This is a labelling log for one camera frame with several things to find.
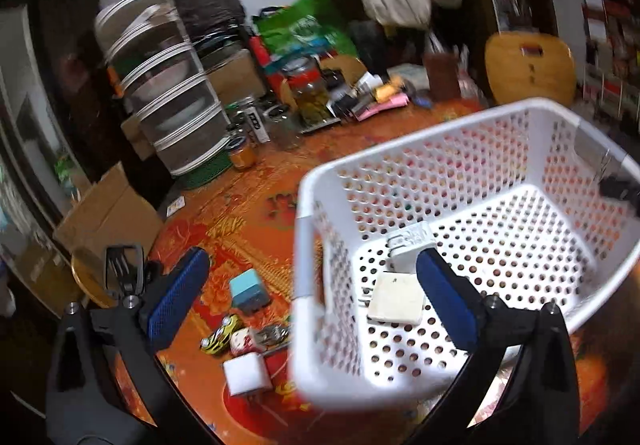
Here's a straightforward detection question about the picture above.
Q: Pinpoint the white perforated plastic basket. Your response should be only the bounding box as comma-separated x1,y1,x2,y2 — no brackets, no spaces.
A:
288,98,639,410

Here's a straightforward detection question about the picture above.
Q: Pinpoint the white plug charger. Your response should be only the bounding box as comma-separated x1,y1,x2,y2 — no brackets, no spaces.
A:
222,352,272,397

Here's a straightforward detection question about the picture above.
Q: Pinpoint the white charger cube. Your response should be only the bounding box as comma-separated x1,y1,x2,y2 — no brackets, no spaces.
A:
368,273,426,325

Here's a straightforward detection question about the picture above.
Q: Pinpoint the light blue charger cube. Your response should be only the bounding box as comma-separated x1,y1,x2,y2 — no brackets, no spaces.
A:
229,269,271,315

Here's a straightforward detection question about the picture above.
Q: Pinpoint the white black multiport charger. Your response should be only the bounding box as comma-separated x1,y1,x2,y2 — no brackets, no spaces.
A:
386,221,437,274

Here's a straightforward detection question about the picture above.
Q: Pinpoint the wooden chair left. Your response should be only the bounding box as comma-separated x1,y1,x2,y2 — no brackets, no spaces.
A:
70,248,116,309

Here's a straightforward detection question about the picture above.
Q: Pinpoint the wooden chair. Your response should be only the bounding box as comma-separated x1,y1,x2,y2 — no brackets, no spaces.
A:
70,248,116,309
485,31,576,107

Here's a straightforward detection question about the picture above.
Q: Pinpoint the yellow toy car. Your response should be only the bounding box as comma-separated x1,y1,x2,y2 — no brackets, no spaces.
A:
200,314,244,356

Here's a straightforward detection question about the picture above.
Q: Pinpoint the black phone stand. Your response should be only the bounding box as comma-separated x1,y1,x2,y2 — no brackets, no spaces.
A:
102,243,164,300

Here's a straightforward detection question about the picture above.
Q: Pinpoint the red patterned tablecloth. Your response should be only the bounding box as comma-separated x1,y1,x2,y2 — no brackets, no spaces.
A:
112,96,614,445

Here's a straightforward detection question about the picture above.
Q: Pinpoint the wooden chair right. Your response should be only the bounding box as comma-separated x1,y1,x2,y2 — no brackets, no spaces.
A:
485,31,576,107

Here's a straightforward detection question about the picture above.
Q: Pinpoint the cardboard box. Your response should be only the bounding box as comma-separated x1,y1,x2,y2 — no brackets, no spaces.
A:
53,164,164,257

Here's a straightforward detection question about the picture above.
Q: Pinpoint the brown ceramic mug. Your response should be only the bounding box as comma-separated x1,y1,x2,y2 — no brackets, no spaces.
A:
423,53,461,101

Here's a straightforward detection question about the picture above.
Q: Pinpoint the orange jam jar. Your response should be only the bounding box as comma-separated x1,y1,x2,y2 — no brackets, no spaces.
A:
226,135,257,171

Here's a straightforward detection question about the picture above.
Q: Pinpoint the red lid pickle jar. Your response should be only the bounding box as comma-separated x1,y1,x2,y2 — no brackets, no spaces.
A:
282,56,334,128

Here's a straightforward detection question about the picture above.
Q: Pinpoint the green shopping bag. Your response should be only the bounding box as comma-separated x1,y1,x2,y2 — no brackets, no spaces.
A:
253,0,358,57

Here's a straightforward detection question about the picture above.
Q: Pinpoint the stacked food cover tower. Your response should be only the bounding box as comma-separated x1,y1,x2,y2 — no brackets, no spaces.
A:
94,0,229,178

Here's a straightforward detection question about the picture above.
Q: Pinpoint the black bag on shelf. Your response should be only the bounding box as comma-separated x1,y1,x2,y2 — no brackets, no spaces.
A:
174,0,246,46

